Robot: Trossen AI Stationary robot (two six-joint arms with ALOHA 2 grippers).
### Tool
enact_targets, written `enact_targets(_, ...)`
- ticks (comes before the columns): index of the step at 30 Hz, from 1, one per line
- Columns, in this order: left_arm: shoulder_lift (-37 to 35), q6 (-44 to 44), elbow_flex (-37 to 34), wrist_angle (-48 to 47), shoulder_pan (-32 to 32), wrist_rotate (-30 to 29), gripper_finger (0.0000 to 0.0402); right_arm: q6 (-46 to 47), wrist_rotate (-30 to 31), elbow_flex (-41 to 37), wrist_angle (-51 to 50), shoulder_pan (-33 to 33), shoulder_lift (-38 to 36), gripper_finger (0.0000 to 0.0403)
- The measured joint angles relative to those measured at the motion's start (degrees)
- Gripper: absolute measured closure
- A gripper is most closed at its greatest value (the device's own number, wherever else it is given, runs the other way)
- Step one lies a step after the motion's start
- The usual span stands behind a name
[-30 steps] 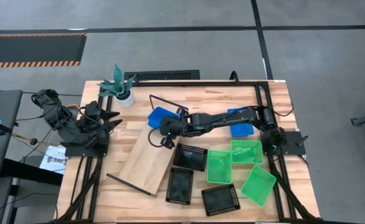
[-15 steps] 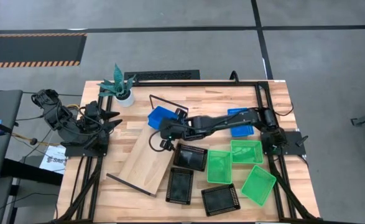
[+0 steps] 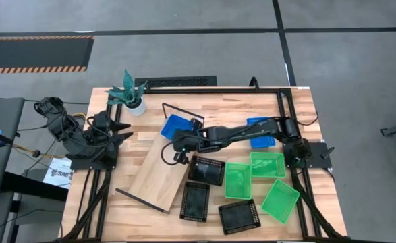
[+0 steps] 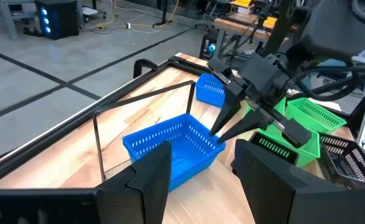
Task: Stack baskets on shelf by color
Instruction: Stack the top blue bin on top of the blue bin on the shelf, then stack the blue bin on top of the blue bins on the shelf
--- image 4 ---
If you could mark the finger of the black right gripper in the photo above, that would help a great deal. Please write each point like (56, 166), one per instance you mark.
(229, 109)
(247, 124)

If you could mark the black clamp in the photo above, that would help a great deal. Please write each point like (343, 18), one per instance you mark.
(145, 61)

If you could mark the black computer tower blue lights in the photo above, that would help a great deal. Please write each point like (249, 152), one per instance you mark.
(61, 18)

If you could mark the small black computer tower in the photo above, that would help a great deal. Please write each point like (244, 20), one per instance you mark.
(205, 46)

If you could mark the wooden shelf black metal frame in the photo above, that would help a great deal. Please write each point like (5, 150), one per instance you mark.
(207, 205)

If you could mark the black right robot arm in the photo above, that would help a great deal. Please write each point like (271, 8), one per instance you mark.
(334, 28)

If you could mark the yellow box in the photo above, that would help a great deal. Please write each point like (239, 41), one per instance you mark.
(242, 3)
(270, 22)

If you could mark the wooden workbench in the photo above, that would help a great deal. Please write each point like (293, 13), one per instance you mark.
(235, 26)

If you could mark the green plastic basket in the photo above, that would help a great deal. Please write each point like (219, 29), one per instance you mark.
(309, 149)
(303, 119)

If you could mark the blue plastic basket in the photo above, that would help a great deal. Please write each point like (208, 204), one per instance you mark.
(208, 98)
(182, 161)

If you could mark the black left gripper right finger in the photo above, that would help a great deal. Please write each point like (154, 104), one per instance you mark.
(263, 193)

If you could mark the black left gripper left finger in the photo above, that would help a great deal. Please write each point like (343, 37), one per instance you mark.
(145, 193)

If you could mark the black aluminium rig frame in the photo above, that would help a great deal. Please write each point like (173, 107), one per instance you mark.
(45, 140)

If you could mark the grey metal desk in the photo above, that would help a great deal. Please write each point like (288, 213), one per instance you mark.
(8, 21)

